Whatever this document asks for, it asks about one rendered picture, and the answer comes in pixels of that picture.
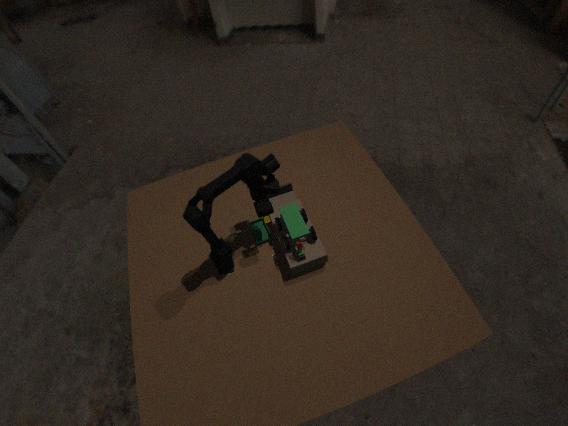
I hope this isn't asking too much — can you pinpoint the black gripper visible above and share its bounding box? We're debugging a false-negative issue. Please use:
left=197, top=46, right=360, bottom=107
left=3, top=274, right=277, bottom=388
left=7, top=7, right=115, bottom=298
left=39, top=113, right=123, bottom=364
left=246, top=182, right=274, bottom=218

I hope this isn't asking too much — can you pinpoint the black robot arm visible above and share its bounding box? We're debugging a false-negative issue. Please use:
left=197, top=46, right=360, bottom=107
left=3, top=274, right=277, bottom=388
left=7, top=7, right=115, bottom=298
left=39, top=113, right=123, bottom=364
left=183, top=153, right=280, bottom=275

